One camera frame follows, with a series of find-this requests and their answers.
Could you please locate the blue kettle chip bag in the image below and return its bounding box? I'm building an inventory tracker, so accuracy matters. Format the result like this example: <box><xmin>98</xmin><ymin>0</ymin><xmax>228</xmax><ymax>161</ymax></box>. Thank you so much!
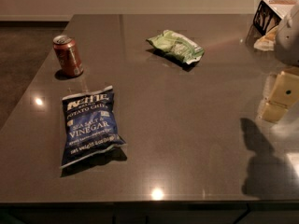
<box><xmin>61</xmin><ymin>86</ymin><xmax>125</xmax><ymax>169</ymax></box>

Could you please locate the tan snack packet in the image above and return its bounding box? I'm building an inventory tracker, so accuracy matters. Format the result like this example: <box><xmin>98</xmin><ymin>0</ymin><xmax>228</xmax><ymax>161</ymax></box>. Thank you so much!
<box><xmin>253</xmin><ymin>26</ymin><xmax>278</xmax><ymax>51</ymax></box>

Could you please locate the red soda can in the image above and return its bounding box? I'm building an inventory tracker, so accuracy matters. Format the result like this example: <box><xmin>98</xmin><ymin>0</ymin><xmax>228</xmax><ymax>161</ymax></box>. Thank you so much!
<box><xmin>53</xmin><ymin>35</ymin><xmax>83</xmax><ymax>77</ymax></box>

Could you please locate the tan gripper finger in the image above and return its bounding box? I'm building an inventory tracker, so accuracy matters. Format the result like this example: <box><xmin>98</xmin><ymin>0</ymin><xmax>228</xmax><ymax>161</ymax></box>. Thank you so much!
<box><xmin>261</xmin><ymin>66</ymin><xmax>299</xmax><ymax>123</ymax></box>

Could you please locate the green chip bag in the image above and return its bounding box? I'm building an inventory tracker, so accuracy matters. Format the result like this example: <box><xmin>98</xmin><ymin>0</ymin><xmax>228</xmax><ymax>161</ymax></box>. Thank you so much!
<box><xmin>147</xmin><ymin>30</ymin><xmax>205</xmax><ymax>64</ymax></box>

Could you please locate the black wire basket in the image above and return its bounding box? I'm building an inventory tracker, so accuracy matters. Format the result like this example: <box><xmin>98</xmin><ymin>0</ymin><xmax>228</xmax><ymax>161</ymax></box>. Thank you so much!
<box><xmin>252</xmin><ymin>0</ymin><xmax>299</xmax><ymax>36</ymax></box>

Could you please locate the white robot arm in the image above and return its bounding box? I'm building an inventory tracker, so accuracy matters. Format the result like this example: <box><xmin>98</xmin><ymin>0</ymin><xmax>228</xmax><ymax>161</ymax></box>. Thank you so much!
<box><xmin>260</xmin><ymin>3</ymin><xmax>299</xmax><ymax>123</ymax></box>

